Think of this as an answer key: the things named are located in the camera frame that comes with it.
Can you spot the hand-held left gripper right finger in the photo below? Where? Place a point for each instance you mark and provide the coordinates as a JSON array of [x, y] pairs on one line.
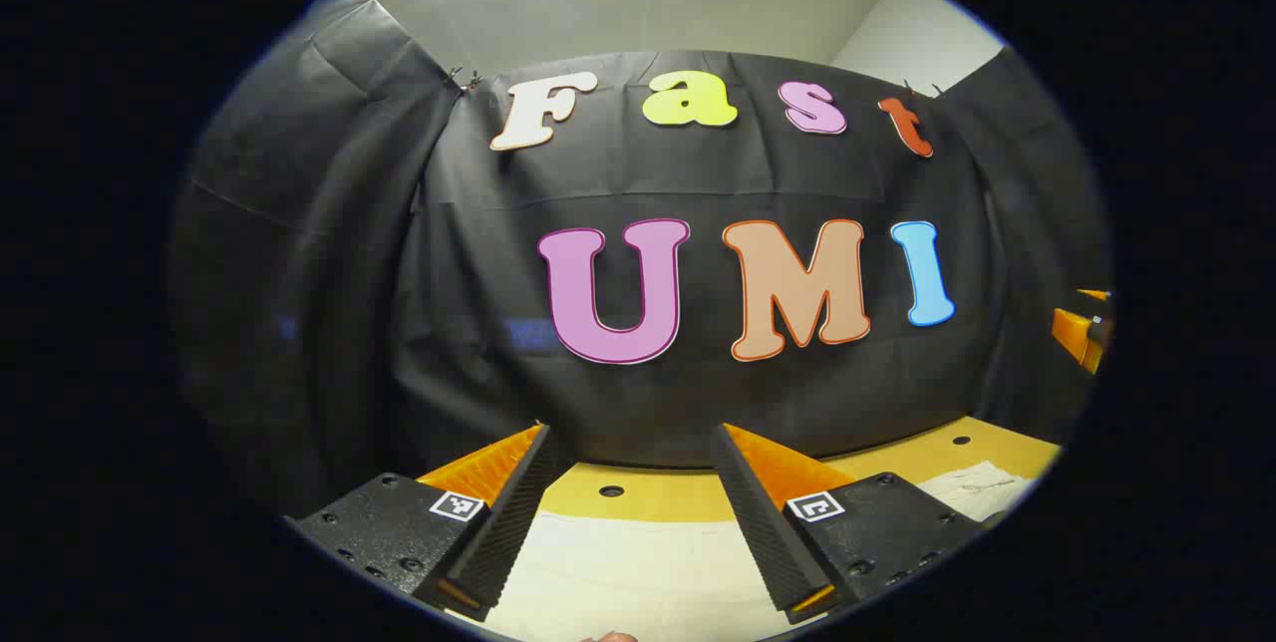
[[763, 532]]

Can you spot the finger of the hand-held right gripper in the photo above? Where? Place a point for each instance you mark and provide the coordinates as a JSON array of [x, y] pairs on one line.
[[1075, 335], [1095, 294]]

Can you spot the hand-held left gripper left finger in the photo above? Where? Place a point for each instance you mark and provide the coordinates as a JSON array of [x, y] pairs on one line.
[[508, 512]]

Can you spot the white jeans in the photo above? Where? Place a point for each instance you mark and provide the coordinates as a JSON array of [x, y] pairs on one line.
[[638, 572]]

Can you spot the black backdrop cloth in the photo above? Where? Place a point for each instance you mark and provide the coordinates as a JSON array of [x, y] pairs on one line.
[[399, 273]]

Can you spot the black binder clip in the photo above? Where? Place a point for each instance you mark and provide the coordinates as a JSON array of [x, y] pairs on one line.
[[467, 79], [922, 87]]

